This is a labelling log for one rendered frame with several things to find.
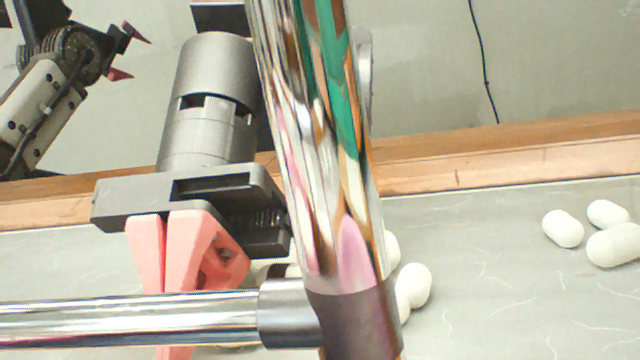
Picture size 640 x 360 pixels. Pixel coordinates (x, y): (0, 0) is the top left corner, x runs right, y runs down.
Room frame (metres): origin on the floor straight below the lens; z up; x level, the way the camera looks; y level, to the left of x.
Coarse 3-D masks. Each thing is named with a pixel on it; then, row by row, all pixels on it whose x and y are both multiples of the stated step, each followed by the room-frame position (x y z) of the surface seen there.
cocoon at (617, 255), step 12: (612, 228) 0.35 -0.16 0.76; (624, 228) 0.34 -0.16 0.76; (636, 228) 0.34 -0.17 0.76; (600, 240) 0.34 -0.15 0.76; (612, 240) 0.34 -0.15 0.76; (624, 240) 0.34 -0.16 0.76; (636, 240) 0.34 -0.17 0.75; (588, 252) 0.34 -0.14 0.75; (600, 252) 0.33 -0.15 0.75; (612, 252) 0.33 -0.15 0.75; (624, 252) 0.33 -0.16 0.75; (636, 252) 0.34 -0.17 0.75; (600, 264) 0.34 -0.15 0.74; (612, 264) 0.33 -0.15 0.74
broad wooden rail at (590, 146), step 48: (384, 144) 0.61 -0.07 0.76; (432, 144) 0.58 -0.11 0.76; (480, 144) 0.55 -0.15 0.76; (528, 144) 0.52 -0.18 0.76; (576, 144) 0.51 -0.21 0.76; (624, 144) 0.49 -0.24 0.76; (0, 192) 0.73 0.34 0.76; (48, 192) 0.68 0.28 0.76; (384, 192) 0.53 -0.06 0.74; (432, 192) 0.52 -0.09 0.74
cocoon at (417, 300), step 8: (416, 264) 0.35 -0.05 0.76; (400, 272) 0.35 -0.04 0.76; (408, 272) 0.34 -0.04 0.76; (416, 272) 0.34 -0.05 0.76; (424, 272) 0.34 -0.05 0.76; (400, 280) 0.34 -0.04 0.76; (408, 280) 0.33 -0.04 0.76; (416, 280) 0.33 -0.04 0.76; (424, 280) 0.34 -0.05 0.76; (400, 288) 0.33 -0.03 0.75; (408, 288) 0.33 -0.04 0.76; (416, 288) 0.33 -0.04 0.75; (424, 288) 0.33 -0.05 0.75; (408, 296) 0.33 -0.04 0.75; (416, 296) 0.33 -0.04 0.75; (424, 296) 0.33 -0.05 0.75; (416, 304) 0.33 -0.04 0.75
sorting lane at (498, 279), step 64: (448, 192) 0.51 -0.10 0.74; (512, 192) 0.49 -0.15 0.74; (576, 192) 0.46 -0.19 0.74; (0, 256) 0.58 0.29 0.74; (64, 256) 0.54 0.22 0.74; (128, 256) 0.51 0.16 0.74; (448, 256) 0.39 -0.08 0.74; (512, 256) 0.38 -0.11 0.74; (576, 256) 0.36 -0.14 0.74; (448, 320) 0.32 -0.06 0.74; (512, 320) 0.30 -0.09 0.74; (576, 320) 0.29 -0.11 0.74
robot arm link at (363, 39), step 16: (192, 0) 0.44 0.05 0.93; (208, 0) 0.44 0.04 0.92; (224, 0) 0.44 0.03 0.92; (240, 0) 0.44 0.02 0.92; (208, 16) 0.44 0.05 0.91; (224, 16) 0.44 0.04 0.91; (240, 16) 0.44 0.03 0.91; (224, 32) 0.45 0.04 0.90; (240, 32) 0.45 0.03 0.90; (368, 32) 0.43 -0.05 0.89; (368, 48) 0.41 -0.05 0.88; (368, 64) 0.39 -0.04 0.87; (368, 80) 0.39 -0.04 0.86; (368, 96) 0.39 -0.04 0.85; (368, 112) 0.39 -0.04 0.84; (368, 128) 0.40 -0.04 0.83
